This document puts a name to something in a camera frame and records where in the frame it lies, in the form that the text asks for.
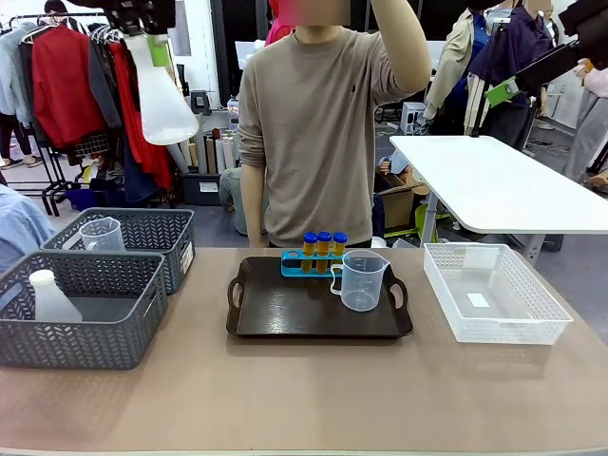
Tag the gray basket large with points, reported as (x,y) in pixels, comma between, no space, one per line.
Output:
(71,347)

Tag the yellow tube blue cap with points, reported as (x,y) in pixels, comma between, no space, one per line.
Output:
(324,247)
(310,247)
(340,244)

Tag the black step stool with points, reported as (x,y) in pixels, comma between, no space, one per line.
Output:
(200,102)

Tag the cardboard box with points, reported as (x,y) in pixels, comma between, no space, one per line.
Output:
(399,204)

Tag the white background table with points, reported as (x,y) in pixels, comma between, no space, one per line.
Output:
(499,180)

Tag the red hanging dress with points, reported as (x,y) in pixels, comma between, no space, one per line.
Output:
(152,161)

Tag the person's left forearm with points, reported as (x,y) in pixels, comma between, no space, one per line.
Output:
(404,47)

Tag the red hanging jacket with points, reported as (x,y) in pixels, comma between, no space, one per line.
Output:
(66,85)

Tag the blue test tube rack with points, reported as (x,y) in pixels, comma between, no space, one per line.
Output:
(290,271)

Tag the mannequin with navy jacket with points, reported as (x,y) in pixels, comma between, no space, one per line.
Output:
(513,47)

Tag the person's right forearm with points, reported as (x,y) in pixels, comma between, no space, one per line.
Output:
(253,209)

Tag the person in gray trousers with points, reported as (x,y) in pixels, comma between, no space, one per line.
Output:
(589,128)

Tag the crouching person gray clothes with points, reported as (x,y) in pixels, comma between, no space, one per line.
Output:
(232,195)

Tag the gray paper roll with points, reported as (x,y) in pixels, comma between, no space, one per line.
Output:
(200,152)

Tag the white conical flask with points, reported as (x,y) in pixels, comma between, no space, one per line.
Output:
(164,114)
(50,299)

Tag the person in beige sweater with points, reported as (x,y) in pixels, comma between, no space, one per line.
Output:
(309,166)

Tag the black clothes rack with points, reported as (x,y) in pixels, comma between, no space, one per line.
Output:
(52,166)

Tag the mannequin with beige coat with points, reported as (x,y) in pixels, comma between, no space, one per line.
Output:
(456,62)

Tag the clear measuring cup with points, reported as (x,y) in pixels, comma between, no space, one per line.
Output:
(102,235)
(361,290)

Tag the person in blue shirt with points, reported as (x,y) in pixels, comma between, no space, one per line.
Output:
(21,228)

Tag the white paper roll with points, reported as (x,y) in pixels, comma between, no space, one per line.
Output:
(176,157)

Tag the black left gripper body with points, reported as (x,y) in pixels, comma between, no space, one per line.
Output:
(142,14)

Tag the gray basket with label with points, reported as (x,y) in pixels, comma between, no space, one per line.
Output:
(178,237)

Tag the black storage crate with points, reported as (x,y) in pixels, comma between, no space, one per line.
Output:
(202,187)

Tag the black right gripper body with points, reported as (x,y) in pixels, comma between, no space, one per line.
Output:
(591,24)

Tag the black serving tray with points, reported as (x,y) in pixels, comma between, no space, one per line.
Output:
(285,311)

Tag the white perforated plastic basket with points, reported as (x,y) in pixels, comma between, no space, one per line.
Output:
(522,330)

